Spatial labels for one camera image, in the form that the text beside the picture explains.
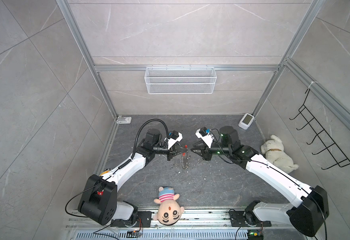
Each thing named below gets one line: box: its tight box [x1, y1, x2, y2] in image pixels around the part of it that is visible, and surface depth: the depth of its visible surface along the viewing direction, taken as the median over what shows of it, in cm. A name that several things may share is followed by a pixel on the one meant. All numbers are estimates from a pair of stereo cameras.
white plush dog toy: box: [261, 135, 299, 174], surface depth 88 cm
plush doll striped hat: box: [153, 187, 185, 226], surface depth 72 cm
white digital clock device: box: [238, 113, 255, 130], surface depth 113 cm
